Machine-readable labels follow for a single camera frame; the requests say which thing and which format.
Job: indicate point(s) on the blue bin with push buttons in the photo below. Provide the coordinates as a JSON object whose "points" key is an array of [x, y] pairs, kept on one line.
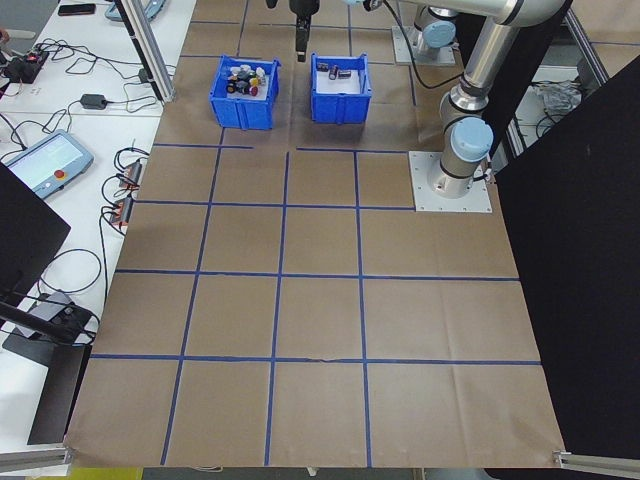
{"points": [[245, 112]]}

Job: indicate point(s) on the black device with red light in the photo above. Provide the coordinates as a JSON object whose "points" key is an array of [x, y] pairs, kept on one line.
{"points": [[24, 67]]}

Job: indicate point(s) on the black cylindrical battery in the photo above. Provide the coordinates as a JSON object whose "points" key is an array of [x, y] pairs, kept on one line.
{"points": [[323, 65], [344, 74], [333, 73]]}

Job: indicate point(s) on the metal bezel button grey block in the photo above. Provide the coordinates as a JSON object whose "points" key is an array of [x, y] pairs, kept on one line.
{"points": [[245, 68]]}

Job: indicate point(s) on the black smartphone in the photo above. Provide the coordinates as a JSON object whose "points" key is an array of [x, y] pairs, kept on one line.
{"points": [[76, 9]]}

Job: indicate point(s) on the white foam pad under batteries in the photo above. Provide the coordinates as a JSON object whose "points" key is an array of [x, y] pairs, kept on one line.
{"points": [[340, 86]]}

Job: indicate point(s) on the red lens button white block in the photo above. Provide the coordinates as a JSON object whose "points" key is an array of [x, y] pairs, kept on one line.
{"points": [[233, 70]]}

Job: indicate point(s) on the silver aluminium rail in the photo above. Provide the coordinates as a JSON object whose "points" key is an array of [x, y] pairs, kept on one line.
{"points": [[595, 461], [32, 457]]}

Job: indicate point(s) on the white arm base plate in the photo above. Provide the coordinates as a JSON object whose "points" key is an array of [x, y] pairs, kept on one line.
{"points": [[402, 47], [470, 202]]}

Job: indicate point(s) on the black frame cover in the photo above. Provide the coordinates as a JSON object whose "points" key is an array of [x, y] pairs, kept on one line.
{"points": [[575, 260]]}

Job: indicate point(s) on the white foam pad under buttons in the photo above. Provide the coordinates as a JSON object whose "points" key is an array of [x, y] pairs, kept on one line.
{"points": [[267, 87]]}

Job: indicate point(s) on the silver metal frame bars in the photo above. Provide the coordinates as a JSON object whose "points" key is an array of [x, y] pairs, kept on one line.
{"points": [[587, 45]]}

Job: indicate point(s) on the blue bin with batteries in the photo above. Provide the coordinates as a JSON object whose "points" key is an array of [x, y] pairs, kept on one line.
{"points": [[340, 107]]}

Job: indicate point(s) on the black flat board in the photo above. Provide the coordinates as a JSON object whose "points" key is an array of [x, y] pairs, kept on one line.
{"points": [[57, 400]]}

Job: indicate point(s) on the light blue teach pendant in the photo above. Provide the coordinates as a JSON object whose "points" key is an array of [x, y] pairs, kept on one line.
{"points": [[150, 6], [47, 160]]}

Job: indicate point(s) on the red mushroom push button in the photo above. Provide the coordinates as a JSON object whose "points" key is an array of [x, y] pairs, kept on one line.
{"points": [[254, 91]]}

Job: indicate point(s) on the black monitor panel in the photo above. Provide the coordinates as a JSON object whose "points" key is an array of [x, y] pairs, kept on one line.
{"points": [[25, 240]]}

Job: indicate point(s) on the white side table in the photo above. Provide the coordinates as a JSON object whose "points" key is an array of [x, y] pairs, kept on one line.
{"points": [[120, 130]]}

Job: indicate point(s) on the silver aluminium frame post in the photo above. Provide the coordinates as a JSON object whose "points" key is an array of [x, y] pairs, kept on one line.
{"points": [[150, 55]]}

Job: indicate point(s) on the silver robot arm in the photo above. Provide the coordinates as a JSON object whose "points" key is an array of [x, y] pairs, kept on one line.
{"points": [[436, 31], [487, 50]]}

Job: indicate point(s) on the black power adapter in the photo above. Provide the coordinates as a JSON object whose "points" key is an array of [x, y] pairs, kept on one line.
{"points": [[93, 101]]}

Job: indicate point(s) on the black push button orange lens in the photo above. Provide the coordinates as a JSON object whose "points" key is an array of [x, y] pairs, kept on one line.
{"points": [[232, 90]]}

